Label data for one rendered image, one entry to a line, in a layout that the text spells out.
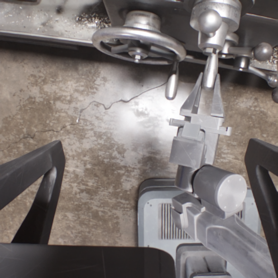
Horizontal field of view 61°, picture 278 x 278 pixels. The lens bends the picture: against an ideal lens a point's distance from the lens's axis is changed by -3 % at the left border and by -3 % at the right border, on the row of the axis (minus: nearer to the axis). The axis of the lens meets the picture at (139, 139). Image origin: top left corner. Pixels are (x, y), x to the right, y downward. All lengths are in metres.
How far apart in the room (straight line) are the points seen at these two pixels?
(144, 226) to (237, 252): 0.70
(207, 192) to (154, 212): 0.68
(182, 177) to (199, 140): 0.11
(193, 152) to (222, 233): 0.14
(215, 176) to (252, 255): 0.12
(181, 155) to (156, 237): 0.77
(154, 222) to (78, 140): 0.56
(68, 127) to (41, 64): 0.34
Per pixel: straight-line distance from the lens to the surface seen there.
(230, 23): 0.39
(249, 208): 1.12
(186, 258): 1.10
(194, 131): 0.34
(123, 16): 0.59
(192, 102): 0.42
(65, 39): 0.84
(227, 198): 0.38
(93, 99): 1.26
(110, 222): 1.35
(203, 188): 0.38
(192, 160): 0.34
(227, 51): 0.59
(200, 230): 0.44
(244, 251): 0.39
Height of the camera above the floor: 1.23
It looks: 85 degrees down
